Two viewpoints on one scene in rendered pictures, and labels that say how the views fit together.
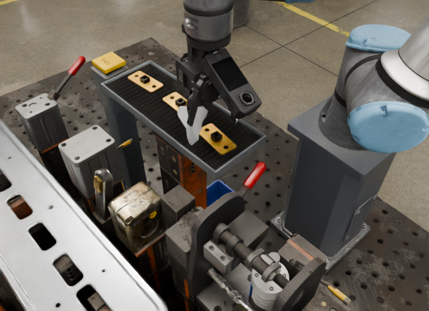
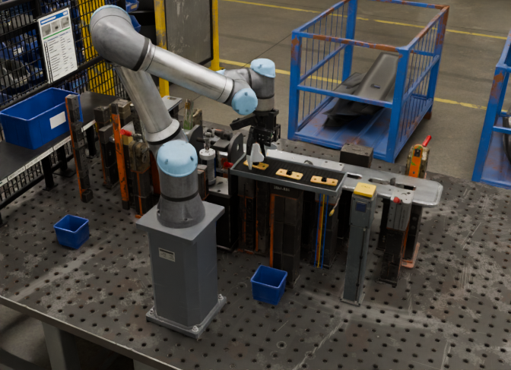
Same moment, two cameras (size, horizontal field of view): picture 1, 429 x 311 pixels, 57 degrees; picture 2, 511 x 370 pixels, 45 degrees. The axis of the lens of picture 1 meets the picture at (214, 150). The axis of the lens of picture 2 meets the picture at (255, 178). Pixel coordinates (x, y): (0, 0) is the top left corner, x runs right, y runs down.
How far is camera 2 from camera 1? 2.39 m
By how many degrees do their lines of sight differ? 101
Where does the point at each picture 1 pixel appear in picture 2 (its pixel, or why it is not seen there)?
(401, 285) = (122, 292)
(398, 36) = (168, 149)
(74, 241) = not seen: hidden behind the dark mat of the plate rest
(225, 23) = not seen: hidden behind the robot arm
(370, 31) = (184, 150)
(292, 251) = (201, 167)
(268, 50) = not seen: outside the picture
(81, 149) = (328, 165)
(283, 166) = (233, 352)
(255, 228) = (217, 143)
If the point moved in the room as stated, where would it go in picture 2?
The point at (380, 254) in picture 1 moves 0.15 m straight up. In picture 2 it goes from (136, 307) to (132, 273)
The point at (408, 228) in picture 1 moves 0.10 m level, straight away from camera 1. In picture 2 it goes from (112, 331) to (96, 353)
